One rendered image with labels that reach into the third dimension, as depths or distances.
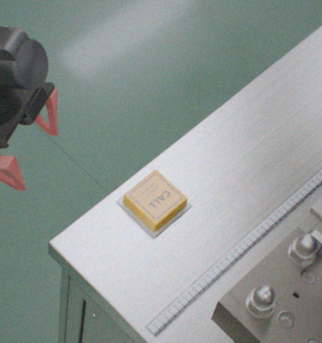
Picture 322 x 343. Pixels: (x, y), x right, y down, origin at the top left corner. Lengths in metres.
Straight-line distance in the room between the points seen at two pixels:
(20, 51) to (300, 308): 0.47
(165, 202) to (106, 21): 1.47
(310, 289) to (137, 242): 0.28
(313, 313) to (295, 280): 0.05
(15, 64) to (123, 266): 0.40
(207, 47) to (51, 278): 0.88
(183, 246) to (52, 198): 1.10
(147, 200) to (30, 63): 0.36
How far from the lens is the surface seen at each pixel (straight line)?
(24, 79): 1.03
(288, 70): 1.53
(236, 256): 1.32
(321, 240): 1.18
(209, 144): 1.41
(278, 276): 1.17
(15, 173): 1.13
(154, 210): 1.31
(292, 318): 1.16
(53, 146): 2.46
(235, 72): 2.67
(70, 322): 1.47
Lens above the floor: 2.06
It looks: 58 degrees down
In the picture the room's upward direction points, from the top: 12 degrees clockwise
